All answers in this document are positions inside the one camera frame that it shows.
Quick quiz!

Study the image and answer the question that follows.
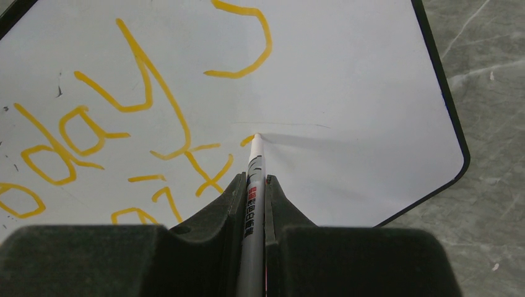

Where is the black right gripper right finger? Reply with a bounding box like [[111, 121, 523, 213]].
[[265, 175, 462, 296]]

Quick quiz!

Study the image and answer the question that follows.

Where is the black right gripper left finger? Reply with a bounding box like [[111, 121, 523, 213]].
[[1, 173, 246, 296]]

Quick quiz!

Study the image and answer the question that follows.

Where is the white whiteboard marker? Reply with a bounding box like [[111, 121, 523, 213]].
[[236, 134, 266, 296]]

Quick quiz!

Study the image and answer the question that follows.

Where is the white whiteboard black frame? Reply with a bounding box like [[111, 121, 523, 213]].
[[1, 1, 469, 238]]

